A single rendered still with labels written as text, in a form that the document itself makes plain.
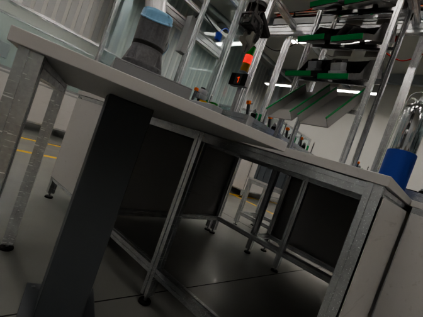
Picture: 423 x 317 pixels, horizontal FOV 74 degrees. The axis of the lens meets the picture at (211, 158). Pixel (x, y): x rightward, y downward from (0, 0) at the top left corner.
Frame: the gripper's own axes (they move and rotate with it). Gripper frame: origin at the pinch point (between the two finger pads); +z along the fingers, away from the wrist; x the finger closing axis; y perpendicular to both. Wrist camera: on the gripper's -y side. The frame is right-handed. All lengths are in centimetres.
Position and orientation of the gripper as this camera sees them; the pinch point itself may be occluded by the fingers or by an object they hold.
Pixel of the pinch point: (246, 51)
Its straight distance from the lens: 135.7
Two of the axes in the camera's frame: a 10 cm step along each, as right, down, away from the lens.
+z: -3.3, 9.4, 0.3
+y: -6.2, -2.0, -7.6
